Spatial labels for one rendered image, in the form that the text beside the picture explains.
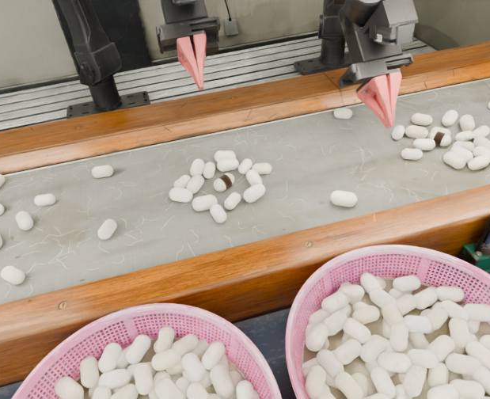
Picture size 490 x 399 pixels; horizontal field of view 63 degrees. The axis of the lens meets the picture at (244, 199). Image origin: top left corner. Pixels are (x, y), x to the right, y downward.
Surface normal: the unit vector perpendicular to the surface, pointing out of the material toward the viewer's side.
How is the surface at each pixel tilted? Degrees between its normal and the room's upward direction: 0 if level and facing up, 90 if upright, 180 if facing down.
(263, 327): 0
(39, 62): 88
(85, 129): 0
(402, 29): 77
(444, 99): 0
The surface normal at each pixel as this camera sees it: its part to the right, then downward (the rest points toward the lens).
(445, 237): 0.26, 0.65
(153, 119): -0.07, -0.73
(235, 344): -0.68, 0.27
